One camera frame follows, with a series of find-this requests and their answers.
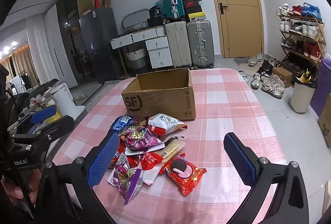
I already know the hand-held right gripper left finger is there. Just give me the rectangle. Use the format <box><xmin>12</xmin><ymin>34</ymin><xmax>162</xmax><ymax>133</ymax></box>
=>
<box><xmin>35</xmin><ymin>132</ymin><xmax>120</xmax><ymax>224</ymax></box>

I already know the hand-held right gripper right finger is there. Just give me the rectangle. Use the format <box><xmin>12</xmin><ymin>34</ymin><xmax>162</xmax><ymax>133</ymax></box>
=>
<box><xmin>224</xmin><ymin>132</ymin><xmax>309</xmax><ymax>224</ymax></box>

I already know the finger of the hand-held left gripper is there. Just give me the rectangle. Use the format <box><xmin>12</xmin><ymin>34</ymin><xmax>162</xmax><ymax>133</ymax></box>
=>
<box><xmin>8</xmin><ymin>106</ymin><xmax>57</xmax><ymax>134</ymax></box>
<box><xmin>10</xmin><ymin>115</ymin><xmax>75</xmax><ymax>160</ymax></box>

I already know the purple snack packet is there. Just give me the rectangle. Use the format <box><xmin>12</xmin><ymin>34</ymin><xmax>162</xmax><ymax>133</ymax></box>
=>
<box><xmin>124</xmin><ymin>117</ymin><xmax>166</xmax><ymax>152</ymax></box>
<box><xmin>107</xmin><ymin>159</ymin><xmax>144</xmax><ymax>205</ymax></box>

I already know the blue cookie packet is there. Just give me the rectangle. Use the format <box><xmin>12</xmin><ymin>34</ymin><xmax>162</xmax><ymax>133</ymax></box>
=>
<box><xmin>111</xmin><ymin>115</ymin><xmax>133</xmax><ymax>134</ymax></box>

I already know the red white snack packet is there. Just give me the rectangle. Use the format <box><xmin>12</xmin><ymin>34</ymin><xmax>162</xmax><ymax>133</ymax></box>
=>
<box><xmin>140</xmin><ymin>152</ymin><xmax>166</xmax><ymax>186</ymax></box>

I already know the red pink-cream cookie packet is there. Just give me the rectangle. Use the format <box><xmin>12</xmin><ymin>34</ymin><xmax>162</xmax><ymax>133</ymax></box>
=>
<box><xmin>158</xmin><ymin>154</ymin><xmax>207</xmax><ymax>196</ymax></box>

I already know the noodle snack bag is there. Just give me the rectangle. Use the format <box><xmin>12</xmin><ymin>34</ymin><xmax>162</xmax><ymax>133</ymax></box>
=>
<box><xmin>148</xmin><ymin>113</ymin><xmax>188</xmax><ymax>137</ymax></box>

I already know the cardboard shipping box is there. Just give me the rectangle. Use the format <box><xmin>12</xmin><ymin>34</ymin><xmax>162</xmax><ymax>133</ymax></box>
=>
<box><xmin>121</xmin><ymin>67</ymin><xmax>197</xmax><ymax>121</ymax></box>

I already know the person's left hand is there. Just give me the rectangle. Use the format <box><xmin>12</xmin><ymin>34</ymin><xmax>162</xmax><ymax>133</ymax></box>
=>
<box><xmin>1</xmin><ymin>175</ymin><xmax>37</xmax><ymax>206</ymax></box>

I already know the white trash can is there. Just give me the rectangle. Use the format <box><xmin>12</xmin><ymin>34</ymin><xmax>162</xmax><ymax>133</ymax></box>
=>
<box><xmin>52</xmin><ymin>83</ymin><xmax>86</xmax><ymax>121</ymax></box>

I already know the pink checkered tablecloth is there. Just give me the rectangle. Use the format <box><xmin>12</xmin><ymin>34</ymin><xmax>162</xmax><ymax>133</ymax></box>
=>
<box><xmin>50</xmin><ymin>67</ymin><xmax>293</xmax><ymax>224</ymax></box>

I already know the black jacket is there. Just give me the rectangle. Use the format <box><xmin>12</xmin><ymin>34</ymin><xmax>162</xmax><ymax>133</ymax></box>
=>
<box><xmin>0</xmin><ymin>198</ymin><xmax>37</xmax><ymax>224</ymax></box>

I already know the white curtain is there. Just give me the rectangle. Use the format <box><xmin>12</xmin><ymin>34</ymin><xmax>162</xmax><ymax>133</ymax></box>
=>
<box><xmin>26</xmin><ymin>13</ymin><xmax>61</xmax><ymax>85</ymax></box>

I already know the black white patterned rug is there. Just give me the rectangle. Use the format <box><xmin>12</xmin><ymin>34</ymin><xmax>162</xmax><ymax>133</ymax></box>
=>
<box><xmin>85</xmin><ymin>79</ymin><xmax>137</xmax><ymax>103</ymax></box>

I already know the scattered sneakers group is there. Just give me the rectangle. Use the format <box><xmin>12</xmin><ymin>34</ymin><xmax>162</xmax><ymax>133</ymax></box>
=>
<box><xmin>239</xmin><ymin>53</ymin><xmax>286</xmax><ymax>99</ymax></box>

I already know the dark glass cabinet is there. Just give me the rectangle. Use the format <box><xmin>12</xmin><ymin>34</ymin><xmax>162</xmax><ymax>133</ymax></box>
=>
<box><xmin>55</xmin><ymin>0</ymin><xmax>92</xmax><ymax>86</ymax></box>

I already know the white round waste bin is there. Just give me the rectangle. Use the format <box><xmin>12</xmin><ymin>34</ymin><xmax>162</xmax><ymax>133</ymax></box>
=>
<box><xmin>290</xmin><ymin>69</ymin><xmax>317</xmax><ymax>114</ymax></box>

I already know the printed cardboard box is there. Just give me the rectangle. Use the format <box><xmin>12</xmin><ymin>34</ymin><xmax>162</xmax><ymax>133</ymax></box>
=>
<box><xmin>318</xmin><ymin>95</ymin><xmax>331</xmax><ymax>148</ymax></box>

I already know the black refrigerator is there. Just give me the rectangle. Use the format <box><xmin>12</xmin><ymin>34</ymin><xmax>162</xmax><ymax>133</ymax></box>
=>
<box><xmin>79</xmin><ymin>8</ymin><xmax>125</xmax><ymax>83</ymax></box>

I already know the small cardboard box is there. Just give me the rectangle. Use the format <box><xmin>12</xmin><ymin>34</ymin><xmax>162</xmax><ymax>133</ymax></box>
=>
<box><xmin>272</xmin><ymin>67</ymin><xmax>293</xmax><ymax>87</ymax></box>

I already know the grey door mat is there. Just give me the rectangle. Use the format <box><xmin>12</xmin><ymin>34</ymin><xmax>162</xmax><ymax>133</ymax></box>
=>
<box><xmin>234</xmin><ymin>57</ymin><xmax>269</xmax><ymax>77</ymax></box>

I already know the woven basket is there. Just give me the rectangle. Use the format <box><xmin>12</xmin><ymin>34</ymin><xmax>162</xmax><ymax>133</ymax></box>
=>
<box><xmin>125</xmin><ymin>47</ymin><xmax>147</xmax><ymax>69</ymax></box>

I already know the purple bag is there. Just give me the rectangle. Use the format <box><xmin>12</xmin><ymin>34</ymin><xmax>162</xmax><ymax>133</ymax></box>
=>
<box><xmin>310</xmin><ymin>55</ymin><xmax>331</xmax><ymax>111</ymax></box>

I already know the white drawer desk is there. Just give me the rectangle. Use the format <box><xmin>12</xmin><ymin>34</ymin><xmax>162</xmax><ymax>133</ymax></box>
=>
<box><xmin>111</xmin><ymin>26</ymin><xmax>173</xmax><ymax>78</ymax></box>

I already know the silver suitcase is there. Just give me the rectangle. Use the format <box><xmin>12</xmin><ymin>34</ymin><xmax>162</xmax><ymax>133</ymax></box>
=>
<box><xmin>186</xmin><ymin>20</ymin><xmax>215</xmax><ymax>70</ymax></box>

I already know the beige suitcase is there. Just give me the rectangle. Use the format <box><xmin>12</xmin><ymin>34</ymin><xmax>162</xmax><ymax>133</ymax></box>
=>
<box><xmin>165</xmin><ymin>21</ymin><xmax>193</xmax><ymax>68</ymax></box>

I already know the black storage box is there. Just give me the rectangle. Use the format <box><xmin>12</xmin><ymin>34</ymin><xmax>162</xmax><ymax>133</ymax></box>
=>
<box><xmin>147</xmin><ymin>17</ymin><xmax>166</xmax><ymax>29</ymax></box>

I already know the tan wooden door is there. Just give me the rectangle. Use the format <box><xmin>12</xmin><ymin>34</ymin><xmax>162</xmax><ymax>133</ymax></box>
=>
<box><xmin>202</xmin><ymin>0</ymin><xmax>264</xmax><ymax>59</ymax></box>

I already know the shelved shoes group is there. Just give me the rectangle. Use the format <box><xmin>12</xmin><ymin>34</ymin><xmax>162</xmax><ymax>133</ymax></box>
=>
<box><xmin>275</xmin><ymin>2</ymin><xmax>322</xmax><ymax>74</ymax></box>

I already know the wooden shoe rack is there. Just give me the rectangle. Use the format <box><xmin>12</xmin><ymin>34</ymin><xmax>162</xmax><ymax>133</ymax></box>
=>
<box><xmin>278</xmin><ymin>3</ymin><xmax>326</xmax><ymax>87</ymax></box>

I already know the teal suitcase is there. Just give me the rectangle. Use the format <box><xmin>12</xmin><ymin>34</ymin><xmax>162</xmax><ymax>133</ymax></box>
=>
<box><xmin>160</xmin><ymin>0</ymin><xmax>186</xmax><ymax>20</ymax></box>

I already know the grey tubular frame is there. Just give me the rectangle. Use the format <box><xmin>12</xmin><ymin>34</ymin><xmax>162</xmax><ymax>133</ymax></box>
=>
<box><xmin>121</xmin><ymin>9</ymin><xmax>150</xmax><ymax>30</ymax></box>

